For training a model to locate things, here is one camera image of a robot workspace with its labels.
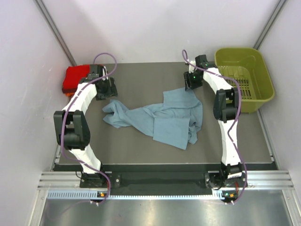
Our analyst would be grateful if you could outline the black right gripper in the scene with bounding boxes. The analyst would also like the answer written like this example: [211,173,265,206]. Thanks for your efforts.
[183,70,203,91]

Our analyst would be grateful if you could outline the light blue t shirt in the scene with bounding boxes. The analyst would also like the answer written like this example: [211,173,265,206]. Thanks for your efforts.
[103,88,203,150]

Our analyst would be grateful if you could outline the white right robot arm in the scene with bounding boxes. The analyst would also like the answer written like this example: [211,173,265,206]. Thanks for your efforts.
[182,50,246,190]

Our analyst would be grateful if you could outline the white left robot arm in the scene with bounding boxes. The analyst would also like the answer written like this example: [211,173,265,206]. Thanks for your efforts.
[54,64,118,188]

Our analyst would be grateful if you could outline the folded red t shirt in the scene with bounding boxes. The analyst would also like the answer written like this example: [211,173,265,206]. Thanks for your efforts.
[62,65,90,94]

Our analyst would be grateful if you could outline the folded orange t shirt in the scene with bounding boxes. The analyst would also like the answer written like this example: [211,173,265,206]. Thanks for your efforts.
[65,93,74,97]

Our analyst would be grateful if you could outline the olive green plastic basket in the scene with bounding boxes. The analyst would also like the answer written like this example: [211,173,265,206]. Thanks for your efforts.
[214,48,275,113]

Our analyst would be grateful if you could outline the left corner aluminium profile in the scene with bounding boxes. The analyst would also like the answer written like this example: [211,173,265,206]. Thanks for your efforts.
[33,0,77,66]

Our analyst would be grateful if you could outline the corner aluminium profile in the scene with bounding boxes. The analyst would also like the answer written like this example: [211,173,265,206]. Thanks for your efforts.
[253,0,288,50]
[33,0,77,66]

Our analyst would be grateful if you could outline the right corner aluminium profile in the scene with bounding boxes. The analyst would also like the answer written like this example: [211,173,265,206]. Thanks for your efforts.
[253,0,288,50]

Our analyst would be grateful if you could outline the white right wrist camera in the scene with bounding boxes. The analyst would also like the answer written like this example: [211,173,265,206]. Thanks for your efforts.
[188,60,196,73]

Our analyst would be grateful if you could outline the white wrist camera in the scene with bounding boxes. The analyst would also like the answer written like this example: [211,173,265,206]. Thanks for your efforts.
[102,66,109,81]
[188,60,196,73]

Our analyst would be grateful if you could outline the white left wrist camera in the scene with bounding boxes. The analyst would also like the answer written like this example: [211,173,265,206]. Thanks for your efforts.
[102,66,109,81]

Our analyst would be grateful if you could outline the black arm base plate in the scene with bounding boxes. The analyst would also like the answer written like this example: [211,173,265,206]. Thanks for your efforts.
[79,171,247,189]

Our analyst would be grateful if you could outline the slotted grey cable duct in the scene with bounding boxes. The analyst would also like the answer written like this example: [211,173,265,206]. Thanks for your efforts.
[47,190,238,200]

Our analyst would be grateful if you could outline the aluminium front frame rail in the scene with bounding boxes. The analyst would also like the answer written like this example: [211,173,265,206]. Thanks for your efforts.
[38,170,293,190]

